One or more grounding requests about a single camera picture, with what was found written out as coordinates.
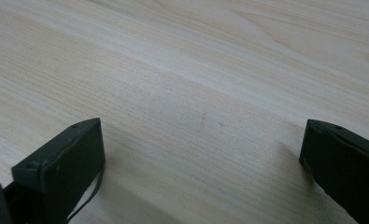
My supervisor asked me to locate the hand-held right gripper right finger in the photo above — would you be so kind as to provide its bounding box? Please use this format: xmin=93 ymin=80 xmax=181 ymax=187
xmin=298 ymin=119 xmax=369 ymax=224

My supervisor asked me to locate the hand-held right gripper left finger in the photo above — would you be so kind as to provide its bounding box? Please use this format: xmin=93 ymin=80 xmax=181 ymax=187
xmin=10 ymin=117 xmax=106 ymax=224

